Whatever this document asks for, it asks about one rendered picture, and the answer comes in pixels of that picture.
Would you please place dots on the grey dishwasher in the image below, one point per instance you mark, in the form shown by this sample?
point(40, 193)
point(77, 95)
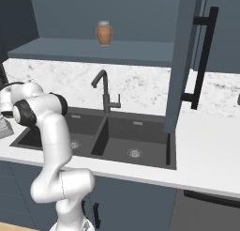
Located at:
point(203, 216)

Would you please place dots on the black tap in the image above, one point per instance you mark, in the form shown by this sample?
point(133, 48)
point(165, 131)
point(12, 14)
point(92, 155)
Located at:
point(105, 94)

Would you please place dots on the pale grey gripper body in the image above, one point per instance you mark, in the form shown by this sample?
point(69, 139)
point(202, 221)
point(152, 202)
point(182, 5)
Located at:
point(5, 128)

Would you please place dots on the grey cabinet shelf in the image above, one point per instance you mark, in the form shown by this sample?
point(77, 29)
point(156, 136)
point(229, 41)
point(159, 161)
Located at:
point(93, 51)

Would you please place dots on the brown canned food jar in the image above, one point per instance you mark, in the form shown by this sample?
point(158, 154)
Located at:
point(104, 34)

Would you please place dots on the grey open cabinet door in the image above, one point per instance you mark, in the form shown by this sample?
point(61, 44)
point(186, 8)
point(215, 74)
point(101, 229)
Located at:
point(181, 53)

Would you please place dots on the grey closed cabinet door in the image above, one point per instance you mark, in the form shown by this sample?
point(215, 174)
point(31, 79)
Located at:
point(226, 31)

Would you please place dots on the dark grey cabinet door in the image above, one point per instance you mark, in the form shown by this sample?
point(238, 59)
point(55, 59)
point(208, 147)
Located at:
point(17, 28)

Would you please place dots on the black double sink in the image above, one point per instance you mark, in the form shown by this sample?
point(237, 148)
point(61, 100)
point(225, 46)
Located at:
point(125, 141)

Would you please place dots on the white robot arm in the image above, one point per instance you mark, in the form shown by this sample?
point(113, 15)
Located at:
point(53, 137)

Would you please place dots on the grey base cabinets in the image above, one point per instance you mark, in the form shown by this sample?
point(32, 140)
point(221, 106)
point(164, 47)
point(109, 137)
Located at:
point(134, 203)

